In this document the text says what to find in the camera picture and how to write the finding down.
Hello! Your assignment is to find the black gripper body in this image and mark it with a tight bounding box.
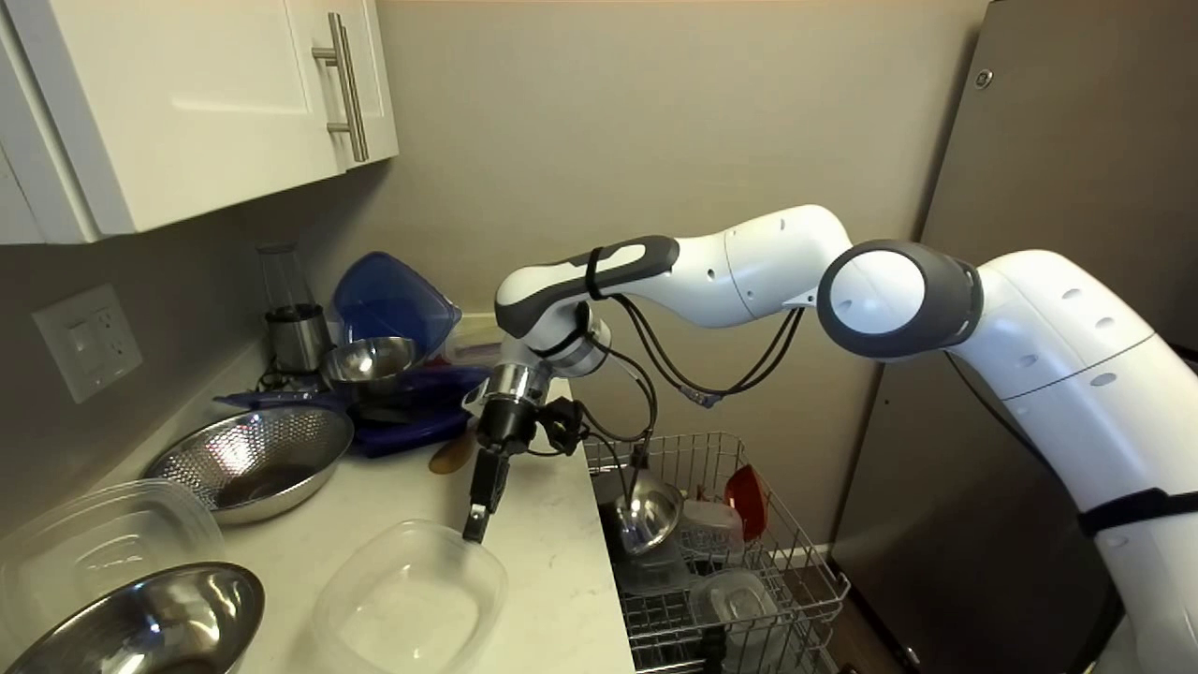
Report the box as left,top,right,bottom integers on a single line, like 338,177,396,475
461,363,544,459

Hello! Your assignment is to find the clear plastic bowl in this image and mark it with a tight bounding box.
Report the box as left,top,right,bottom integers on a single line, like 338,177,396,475
304,518,513,674

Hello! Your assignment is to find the small steel bowl in rack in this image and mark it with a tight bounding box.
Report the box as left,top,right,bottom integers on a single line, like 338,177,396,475
615,475,689,556

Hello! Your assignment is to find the blue plastic bowl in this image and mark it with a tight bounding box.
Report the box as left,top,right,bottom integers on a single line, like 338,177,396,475
330,249,464,367

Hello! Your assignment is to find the large steel mixing bowl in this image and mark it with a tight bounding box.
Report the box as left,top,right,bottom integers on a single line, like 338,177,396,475
139,404,361,531

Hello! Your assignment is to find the shiny steel bowl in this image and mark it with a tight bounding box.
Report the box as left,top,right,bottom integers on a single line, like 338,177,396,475
4,556,269,674

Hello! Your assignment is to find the wooden spoon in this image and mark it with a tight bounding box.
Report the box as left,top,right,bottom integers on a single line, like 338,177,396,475
428,428,483,479

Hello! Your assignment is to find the clear storage container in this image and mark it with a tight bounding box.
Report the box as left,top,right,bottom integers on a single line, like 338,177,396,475
684,566,783,660
674,494,754,566

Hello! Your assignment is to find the steel cup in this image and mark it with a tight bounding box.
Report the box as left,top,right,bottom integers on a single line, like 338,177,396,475
261,298,333,378

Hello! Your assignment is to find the orange red utensil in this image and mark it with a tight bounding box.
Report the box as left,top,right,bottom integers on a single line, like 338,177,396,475
723,459,774,541

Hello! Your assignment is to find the clear drinking glass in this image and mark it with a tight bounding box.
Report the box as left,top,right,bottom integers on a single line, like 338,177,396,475
256,239,316,314

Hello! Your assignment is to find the large clear plastic container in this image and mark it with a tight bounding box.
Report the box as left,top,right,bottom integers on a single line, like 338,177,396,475
0,475,235,630

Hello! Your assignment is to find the grey refrigerator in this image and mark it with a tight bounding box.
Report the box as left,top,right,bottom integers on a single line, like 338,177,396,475
829,0,1198,674

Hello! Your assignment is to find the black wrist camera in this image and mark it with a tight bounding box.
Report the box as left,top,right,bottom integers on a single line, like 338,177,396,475
536,392,591,459

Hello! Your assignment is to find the black camera cable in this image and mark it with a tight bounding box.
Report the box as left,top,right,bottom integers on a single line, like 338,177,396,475
548,340,663,481

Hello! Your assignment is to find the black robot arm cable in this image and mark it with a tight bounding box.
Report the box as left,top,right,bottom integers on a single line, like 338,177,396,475
610,292,813,410

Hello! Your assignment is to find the wire dishwasher rack with dishes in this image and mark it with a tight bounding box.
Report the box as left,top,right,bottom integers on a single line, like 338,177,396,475
589,428,854,674

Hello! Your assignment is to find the steel cabinet handle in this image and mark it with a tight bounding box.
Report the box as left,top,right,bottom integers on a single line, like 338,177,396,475
306,11,373,164

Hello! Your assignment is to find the white wall outlet plate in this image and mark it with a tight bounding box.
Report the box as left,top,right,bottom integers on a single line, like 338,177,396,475
29,282,146,409

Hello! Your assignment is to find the white wall cabinet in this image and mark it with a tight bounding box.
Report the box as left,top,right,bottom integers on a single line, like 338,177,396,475
0,0,403,249

